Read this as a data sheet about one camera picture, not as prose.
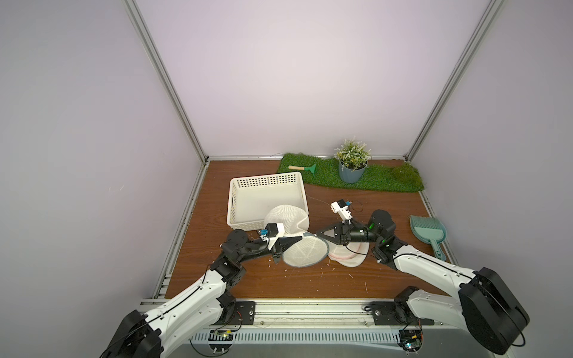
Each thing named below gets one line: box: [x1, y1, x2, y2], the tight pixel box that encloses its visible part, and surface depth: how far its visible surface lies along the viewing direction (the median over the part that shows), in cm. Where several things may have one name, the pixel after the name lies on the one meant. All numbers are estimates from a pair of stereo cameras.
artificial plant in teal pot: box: [333, 135, 373, 185], surface depth 102 cm
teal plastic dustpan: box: [409, 214, 447, 262], surface depth 94 cm
